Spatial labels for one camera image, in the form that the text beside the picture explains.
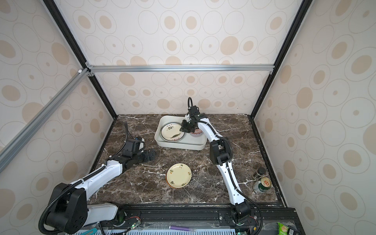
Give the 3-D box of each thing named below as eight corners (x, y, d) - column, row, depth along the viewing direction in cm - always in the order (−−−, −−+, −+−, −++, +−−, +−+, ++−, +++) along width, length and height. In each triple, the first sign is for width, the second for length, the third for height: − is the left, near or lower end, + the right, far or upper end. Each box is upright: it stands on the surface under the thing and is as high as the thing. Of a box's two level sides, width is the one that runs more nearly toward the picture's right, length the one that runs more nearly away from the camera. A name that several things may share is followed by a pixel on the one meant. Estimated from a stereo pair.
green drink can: (252, 189, 84) (259, 183, 76) (257, 182, 87) (264, 175, 79) (260, 196, 82) (268, 190, 74) (265, 188, 85) (273, 182, 77)
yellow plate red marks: (165, 188, 85) (164, 186, 83) (167, 164, 95) (167, 162, 92) (192, 188, 85) (192, 186, 83) (192, 164, 95) (192, 162, 93)
